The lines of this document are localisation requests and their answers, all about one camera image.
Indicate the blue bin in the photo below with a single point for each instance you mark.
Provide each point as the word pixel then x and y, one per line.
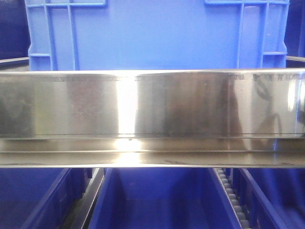
pixel 39 198
pixel 271 198
pixel 163 198

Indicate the stainless steel shelf beam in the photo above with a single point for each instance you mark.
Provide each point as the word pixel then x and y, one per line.
pixel 193 118

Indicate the light blue upper crate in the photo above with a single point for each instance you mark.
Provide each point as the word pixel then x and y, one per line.
pixel 156 34

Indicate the white roller conveyor track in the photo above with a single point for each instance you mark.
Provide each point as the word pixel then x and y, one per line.
pixel 232 197

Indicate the dark blue upper-left crate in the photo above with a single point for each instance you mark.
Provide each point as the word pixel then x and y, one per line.
pixel 14 32

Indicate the steel lane divider rail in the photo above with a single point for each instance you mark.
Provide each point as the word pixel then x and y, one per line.
pixel 81 212

